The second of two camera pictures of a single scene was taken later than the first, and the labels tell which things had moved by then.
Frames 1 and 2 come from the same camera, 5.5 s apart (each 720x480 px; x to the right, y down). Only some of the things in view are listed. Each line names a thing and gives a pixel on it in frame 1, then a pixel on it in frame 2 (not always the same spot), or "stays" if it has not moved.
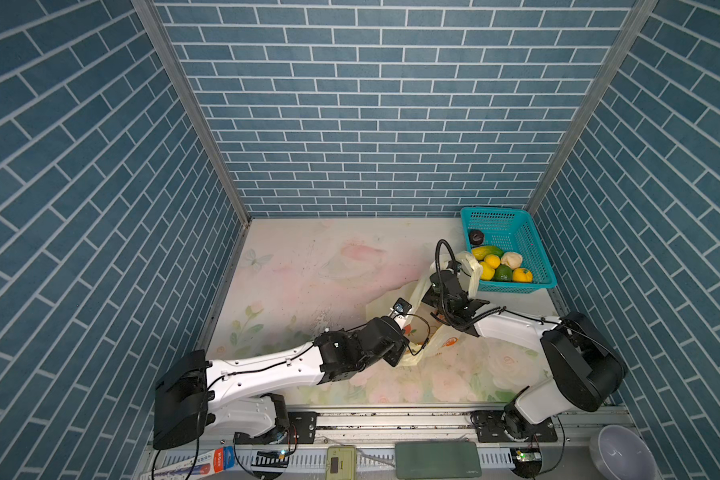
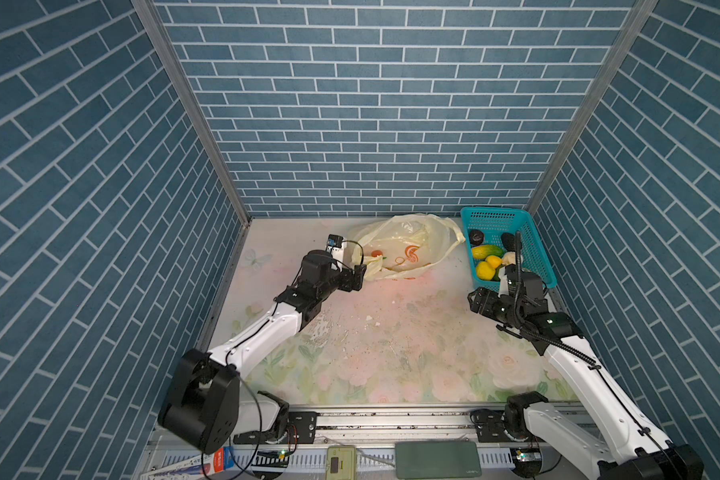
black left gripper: x=399 y=349 -> x=356 y=276
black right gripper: x=426 y=295 -> x=485 y=307
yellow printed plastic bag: x=426 y=330 -> x=397 y=247
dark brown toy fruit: x=476 y=237 stays
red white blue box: x=218 y=460 stays
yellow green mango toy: x=480 y=252 stays
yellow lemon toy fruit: x=486 y=272 stays
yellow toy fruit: x=493 y=260 stays
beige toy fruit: x=513 y=259 stays
